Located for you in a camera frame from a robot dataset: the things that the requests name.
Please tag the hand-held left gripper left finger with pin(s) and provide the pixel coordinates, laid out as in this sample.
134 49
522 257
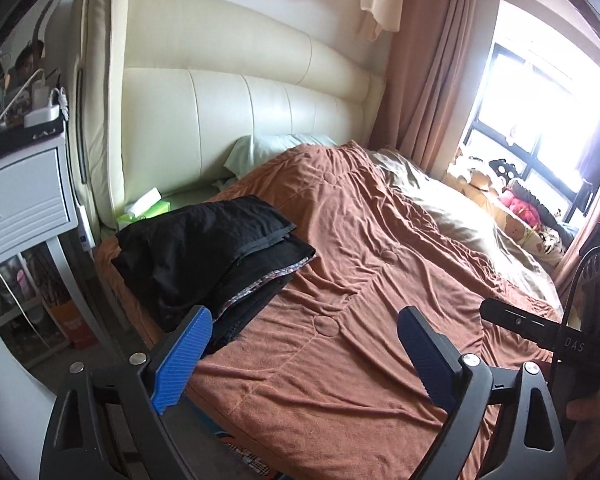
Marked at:
180 360

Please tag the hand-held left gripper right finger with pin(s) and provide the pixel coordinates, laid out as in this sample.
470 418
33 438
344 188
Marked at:
425 355

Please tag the pile of dark clothes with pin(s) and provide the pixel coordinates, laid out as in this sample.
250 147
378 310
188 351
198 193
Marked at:
195 245

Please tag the person's right hand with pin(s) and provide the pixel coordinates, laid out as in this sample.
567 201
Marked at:
590 410

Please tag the folded black garment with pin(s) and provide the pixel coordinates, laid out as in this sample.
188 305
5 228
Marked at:
250 310
292 252

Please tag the bear print pillow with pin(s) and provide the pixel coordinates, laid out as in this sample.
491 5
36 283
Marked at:
540 240

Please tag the orange bag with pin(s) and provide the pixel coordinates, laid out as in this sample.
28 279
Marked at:
72 325

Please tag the printed bed sheet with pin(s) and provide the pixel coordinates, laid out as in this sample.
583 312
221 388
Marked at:
245 455

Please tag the patterned folded cloth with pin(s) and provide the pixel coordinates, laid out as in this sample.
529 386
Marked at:
265 280

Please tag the brown blanket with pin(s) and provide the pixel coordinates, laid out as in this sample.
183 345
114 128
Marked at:
355 260

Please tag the pink plush toy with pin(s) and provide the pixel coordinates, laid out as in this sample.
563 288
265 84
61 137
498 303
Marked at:
522 207

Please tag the green tissue pack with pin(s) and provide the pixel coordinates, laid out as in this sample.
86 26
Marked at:
145 207

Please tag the white power strip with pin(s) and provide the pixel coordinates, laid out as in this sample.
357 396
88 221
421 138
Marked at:
86 230

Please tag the black and white plush toy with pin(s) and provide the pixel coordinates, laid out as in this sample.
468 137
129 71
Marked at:
505 170

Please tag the brown plush bear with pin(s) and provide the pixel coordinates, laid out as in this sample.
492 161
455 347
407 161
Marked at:
472 177

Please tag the light green pillow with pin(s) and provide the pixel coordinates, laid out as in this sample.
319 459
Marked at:
260 150

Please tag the window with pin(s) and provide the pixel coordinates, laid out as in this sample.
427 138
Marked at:
530 100

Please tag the white nightstand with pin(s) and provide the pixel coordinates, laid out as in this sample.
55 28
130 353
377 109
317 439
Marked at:
25 185

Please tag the cream padded headboard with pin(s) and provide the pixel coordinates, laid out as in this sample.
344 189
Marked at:
230 85

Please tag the white charger box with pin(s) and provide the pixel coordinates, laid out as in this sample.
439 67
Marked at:
42 116

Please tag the brown curtain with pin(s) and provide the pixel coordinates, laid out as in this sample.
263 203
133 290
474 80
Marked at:
430 60

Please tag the cream sheer cloth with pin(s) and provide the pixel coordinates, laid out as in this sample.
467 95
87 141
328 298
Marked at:
380 0

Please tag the grey gooseneck lamp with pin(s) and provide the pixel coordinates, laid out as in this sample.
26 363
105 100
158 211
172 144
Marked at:
42 15

